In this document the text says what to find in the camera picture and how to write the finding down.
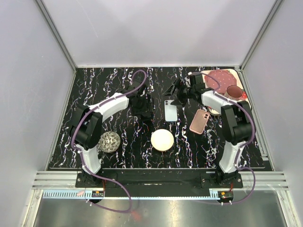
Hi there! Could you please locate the left aluminium frame post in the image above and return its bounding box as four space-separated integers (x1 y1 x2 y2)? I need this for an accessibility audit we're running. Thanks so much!
34 0 78 71

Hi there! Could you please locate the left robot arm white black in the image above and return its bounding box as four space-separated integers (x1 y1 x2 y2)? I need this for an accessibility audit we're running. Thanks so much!
70 81 154 187

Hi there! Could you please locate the leaf patterned bowl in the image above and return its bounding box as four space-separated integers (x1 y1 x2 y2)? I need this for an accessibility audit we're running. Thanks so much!
97 131 121 153

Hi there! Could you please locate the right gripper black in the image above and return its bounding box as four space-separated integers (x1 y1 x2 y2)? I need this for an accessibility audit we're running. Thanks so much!
161 78 195 108

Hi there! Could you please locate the white round bowl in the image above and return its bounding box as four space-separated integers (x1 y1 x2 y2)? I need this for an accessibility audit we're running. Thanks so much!
151 129 174 152

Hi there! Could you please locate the right aluminium frame post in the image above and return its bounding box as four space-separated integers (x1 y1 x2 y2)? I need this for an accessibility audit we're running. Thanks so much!
239 0 284 71

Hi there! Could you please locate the aluminium front rail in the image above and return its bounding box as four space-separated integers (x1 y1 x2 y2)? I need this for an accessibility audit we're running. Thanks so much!
33 169 288 191

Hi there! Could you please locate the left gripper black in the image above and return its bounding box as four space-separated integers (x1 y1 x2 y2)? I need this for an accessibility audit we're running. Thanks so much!
132 94 153 117

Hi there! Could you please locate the pink phone case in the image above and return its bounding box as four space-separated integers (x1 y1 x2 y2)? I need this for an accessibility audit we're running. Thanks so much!
189 109 210 135

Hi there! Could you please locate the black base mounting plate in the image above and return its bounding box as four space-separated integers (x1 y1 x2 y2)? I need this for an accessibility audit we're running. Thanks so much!
75 168 243 198

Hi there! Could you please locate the pink mug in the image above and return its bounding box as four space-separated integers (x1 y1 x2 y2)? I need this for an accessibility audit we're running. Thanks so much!
224 85 246 101

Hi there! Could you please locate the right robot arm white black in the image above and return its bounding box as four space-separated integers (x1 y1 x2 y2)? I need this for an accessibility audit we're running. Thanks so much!
163 72 255 188

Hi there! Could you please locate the cream rectangular tray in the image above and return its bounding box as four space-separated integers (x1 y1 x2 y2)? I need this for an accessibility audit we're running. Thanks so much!
199 68 251 116

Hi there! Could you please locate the white cable duct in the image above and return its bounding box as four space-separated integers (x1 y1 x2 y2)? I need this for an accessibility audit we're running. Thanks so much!
43 190 219 200

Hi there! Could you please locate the aluminium frame post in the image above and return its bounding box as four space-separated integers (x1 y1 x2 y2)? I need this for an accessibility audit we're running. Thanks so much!
34 0 78 71
239 0 284 71

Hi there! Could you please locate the pink dotted plate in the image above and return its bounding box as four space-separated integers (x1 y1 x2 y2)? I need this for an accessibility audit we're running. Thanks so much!
204 70 237 95

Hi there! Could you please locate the light blue smartphone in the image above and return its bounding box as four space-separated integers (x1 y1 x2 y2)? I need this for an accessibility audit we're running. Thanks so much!
164 100 178 122

